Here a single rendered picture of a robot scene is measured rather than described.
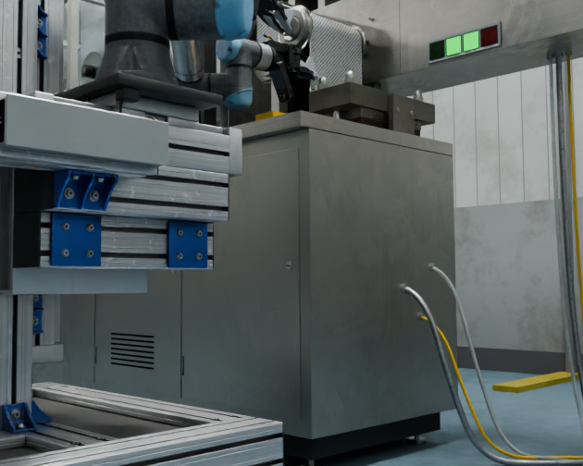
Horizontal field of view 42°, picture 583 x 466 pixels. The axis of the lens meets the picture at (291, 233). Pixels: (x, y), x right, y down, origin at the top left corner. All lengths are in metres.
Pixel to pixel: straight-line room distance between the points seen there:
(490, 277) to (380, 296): 2.25
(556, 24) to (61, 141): 1.50
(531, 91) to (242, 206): 2.52
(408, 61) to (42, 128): 1.59
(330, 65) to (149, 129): 1.26
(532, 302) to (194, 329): 2.35
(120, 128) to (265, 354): 0.96
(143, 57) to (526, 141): 3.10
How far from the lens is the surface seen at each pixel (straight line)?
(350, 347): 1.96
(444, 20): 2.44
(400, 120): 2.24
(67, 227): 1.28
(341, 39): 2.45
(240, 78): 2.07
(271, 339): 1.95
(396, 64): 2.51
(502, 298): 4.23
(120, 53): 1.39
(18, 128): 1.08
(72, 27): 3.07
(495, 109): 4.36
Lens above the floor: 0.47
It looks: 4 degrees up
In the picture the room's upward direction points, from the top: straight up
